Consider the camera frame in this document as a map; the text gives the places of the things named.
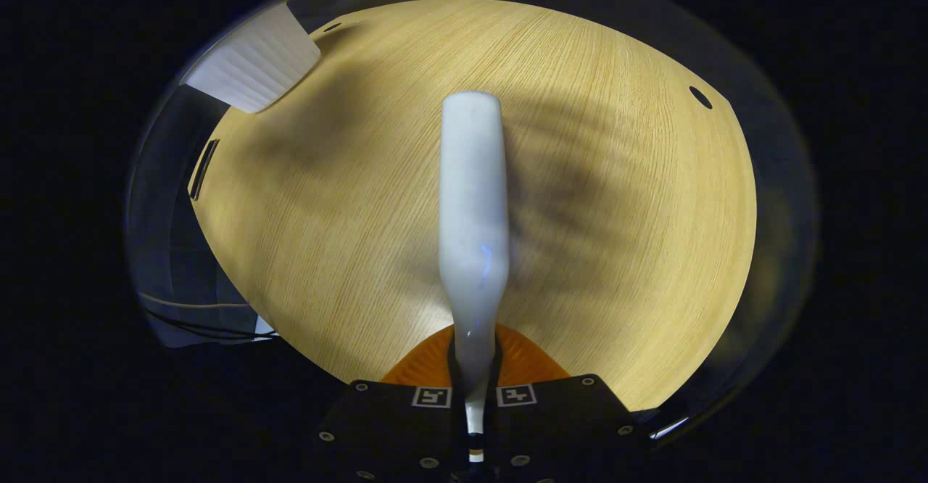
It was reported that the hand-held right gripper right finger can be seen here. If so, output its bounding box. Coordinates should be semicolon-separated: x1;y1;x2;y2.
478;323;653;483

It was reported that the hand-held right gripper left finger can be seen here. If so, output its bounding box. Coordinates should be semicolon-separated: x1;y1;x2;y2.
315;323;468;483

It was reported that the small white broom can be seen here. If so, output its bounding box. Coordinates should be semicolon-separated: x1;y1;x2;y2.
438;91;510;462

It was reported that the white ribbed garbage bin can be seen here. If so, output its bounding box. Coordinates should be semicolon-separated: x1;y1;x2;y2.
183;2;322;115

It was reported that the black cable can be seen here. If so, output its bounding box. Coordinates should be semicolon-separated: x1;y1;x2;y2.
141;305;280;342

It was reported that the black desk cable slot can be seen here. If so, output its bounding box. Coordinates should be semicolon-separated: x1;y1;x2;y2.
188;139;220;201

